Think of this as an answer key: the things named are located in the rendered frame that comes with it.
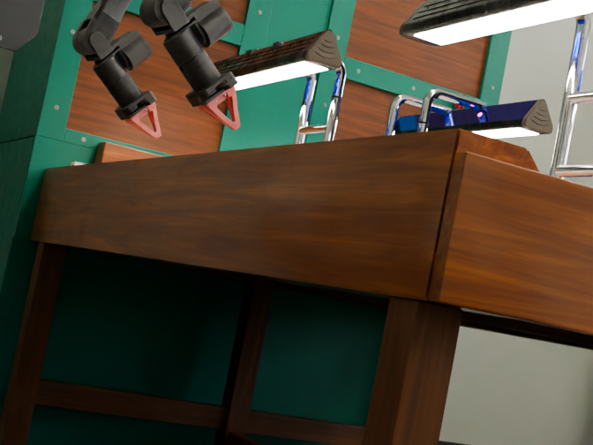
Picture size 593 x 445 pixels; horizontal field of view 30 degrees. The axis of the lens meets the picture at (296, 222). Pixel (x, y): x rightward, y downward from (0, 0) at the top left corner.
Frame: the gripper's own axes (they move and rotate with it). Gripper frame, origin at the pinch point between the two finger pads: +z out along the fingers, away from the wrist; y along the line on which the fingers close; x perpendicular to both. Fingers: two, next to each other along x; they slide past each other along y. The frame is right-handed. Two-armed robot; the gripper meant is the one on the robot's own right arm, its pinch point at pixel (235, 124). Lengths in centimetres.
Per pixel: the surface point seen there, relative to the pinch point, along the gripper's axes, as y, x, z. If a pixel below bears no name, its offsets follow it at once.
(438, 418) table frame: -88, 34, 22
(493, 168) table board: -94, 15, 3
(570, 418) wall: 195, -134, 232
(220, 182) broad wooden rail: -28.5, 18.6, 0.4
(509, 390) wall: 192, -114, 199
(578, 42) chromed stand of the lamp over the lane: -49, -38, 14
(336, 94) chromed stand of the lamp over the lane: 33, -38, 15
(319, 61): 11.1, -27.5, 2.2
